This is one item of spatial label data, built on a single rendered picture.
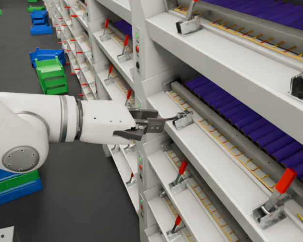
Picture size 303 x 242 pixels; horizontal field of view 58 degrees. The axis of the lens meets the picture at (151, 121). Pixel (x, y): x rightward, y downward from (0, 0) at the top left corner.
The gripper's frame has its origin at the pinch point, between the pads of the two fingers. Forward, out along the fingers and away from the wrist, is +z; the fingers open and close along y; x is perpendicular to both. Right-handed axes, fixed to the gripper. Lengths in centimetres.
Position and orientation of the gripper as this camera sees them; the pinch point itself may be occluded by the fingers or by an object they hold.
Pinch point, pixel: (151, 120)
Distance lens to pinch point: 56.7
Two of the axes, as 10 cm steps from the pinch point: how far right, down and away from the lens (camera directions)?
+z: 9.0, 0.2, 4.4
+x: 2.4, -8.7, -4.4
